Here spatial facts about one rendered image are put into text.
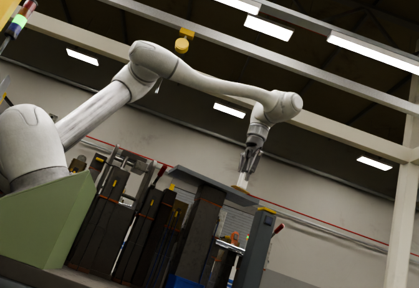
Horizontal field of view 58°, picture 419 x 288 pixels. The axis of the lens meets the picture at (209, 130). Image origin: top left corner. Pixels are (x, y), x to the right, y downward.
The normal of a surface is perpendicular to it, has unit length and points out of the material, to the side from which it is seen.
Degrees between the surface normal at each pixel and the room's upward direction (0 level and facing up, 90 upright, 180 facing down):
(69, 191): 90
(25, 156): 96
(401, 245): 90
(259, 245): 90
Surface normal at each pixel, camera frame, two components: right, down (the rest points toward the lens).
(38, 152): 0.48, -0.36
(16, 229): 0.21, -0.33
